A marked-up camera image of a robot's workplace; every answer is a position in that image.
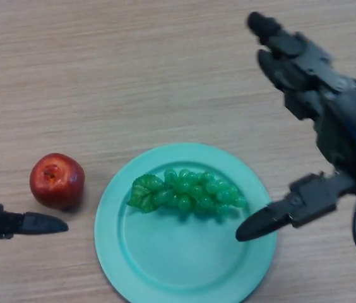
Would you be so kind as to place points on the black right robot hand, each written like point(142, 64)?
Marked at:
point(332, 104)

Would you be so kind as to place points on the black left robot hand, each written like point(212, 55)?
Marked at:
point(10, 222)

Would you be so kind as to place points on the green grapes bunch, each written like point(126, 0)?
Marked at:
point(186, 195)

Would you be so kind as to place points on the green round plate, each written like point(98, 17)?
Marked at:
point(186, 225)

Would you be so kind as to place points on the red apple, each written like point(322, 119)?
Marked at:
point(57, 180)

